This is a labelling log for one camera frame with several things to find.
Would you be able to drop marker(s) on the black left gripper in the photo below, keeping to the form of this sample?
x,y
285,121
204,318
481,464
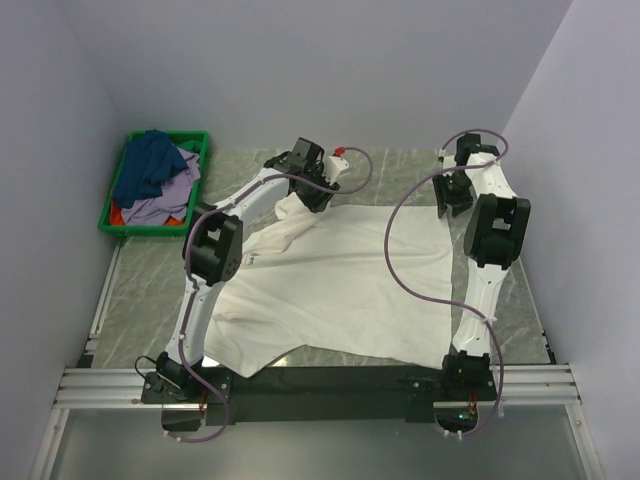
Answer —
x,y
316,203

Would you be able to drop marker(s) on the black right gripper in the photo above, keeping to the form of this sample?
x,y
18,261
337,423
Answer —
x,y
444,198

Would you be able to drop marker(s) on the white t-shirt with red print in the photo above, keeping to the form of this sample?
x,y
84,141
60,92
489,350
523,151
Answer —
x,y
367,280

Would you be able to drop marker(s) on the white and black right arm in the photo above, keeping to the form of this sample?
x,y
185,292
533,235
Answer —
x,y
473,180

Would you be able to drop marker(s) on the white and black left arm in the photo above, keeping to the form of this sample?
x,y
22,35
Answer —
x,y
213,251

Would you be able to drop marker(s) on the green t-shirt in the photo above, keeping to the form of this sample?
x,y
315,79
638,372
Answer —
x,y
198,146

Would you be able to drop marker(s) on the lavender t-shirt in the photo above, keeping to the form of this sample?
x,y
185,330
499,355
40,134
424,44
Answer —
x,y
170,208

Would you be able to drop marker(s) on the navy blue t-shirt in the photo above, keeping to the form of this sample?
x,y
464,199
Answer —
x,y
150,160

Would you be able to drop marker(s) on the orange t-shirt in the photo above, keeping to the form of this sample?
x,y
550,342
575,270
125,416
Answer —
x,y
116,219

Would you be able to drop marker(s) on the green plastic crate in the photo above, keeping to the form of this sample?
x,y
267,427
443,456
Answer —
x,y
177,136

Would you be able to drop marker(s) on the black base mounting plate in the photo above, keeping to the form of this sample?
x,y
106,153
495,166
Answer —
x,y
278,394

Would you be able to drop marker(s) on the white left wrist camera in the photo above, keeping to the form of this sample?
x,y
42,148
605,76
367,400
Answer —
x,y
334,165

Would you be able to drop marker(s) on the aluminium frame rail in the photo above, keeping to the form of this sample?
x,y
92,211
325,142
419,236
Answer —
x,y
518,384

